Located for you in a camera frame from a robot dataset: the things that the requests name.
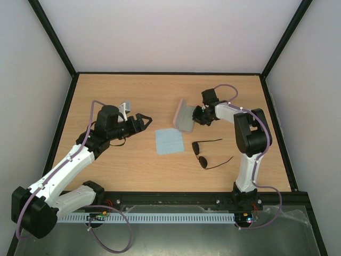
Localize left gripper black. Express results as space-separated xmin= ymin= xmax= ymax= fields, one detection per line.
xmin=108 ymin=113 xmax=152 ymax=140

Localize pink glasses case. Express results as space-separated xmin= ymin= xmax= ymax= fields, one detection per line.
xmin=173 ymin=98 xmax=195 ymax=133

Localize light blue cleaning cloth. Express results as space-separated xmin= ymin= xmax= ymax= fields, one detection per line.
xmin=155 ymin=128 xmax=184 ymax=155

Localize black gold sunglasses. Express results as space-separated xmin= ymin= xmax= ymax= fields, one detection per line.
xmin=191 ymin=138 xmax=234 ymax=170

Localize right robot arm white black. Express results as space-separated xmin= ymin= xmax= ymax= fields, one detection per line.
xmin=192 ymin=88 xmax=272 ymax=210

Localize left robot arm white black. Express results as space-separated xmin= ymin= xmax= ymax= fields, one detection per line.
xmin=11 ymin=101 xmax=152 ymax=238

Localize left controller board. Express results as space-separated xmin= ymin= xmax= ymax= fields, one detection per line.
xmin=85 ymin=211 xmax=111 ymax=222

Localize controller board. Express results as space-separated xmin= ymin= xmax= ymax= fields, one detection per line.
xmin=85 ymin=211 xmax=111 ymax=222
xmin=234 ymin=210 xmax=260 ymax=225

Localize right controller board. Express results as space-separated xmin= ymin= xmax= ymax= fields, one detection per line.
xmin=234 ymin=210 xmax=260 ymax=225

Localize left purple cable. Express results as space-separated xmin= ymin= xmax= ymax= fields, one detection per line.
xmin=15 ymin=100 xmax=133 ymax=254

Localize purple cable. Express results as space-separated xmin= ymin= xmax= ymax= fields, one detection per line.
xmin=214 ymin=84 xmax=283 ymax=231
xmin=15 ymin=100 xmax=133 ymax=254

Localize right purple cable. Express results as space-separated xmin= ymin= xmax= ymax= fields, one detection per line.
xmin=214 ymin=84 xmax=283 ymax=231

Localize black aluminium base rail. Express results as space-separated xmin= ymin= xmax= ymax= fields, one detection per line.
xmin=92 ymin=191 xmax=312 ymax=212

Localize light blue slotted cable duct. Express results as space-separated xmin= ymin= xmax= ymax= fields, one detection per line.
xmin=58 ymin=212 xmax=235 ymax=224

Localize black enclosure frame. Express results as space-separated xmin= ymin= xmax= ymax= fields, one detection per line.
xmin=1 ymin=1 xmax=340 ymax=255

